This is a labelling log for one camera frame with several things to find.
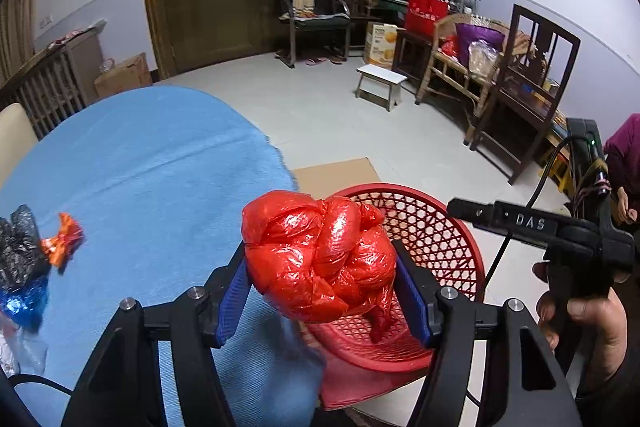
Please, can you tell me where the red plastic bag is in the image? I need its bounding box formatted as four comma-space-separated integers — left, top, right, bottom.
241, 190, 396, 343

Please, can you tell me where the blue plastic bag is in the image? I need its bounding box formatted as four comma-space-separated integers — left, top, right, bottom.
1, 275, 49, 332

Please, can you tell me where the black plastic bag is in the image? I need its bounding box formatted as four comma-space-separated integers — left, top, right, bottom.
0, 205, 50, 293

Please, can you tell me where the right hand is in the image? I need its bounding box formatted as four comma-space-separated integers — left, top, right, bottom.
533, 262, 628, 387

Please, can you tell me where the red mesh waste basket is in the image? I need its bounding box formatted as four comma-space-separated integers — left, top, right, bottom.
305, 183, 485, 411

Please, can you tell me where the blue bed cover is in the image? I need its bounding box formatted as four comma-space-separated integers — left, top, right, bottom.
1, 86, 296, 426

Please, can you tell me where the flat cardboard sheet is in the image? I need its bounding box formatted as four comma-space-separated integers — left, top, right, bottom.
292, 157, 380, 199

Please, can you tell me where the orange wrapper with red ribbon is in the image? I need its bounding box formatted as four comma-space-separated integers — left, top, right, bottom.
40, 212, 84, 269

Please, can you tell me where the dark wooden chair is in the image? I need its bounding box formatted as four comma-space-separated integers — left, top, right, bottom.
470, 4, 582, 184

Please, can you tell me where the white step stool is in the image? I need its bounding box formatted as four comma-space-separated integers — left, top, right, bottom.
355, 64, 408, 112

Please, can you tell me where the cardboard box by crib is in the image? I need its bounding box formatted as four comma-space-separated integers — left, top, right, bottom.
94, 53, 152, 100

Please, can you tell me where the purple bag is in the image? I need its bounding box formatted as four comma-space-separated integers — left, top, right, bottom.
456, 23, 506, 67

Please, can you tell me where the orange fruit carton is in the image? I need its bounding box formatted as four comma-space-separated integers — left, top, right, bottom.
363, 22, 398, 69

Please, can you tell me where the cream leather headboard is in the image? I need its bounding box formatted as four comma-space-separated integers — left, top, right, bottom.
0, 103, 38, 185

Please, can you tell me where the wooden baby crib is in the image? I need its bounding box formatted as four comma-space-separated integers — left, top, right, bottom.
1, 27, 103, 139

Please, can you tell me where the red gift bag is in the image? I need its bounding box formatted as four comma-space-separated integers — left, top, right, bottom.
405, 0, 449, 37

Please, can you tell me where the black armchair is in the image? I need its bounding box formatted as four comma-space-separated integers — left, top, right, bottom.
276, 0, 352, 68

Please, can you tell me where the brown striped curtain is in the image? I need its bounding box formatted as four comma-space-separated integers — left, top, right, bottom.
0, 0, 35, 84

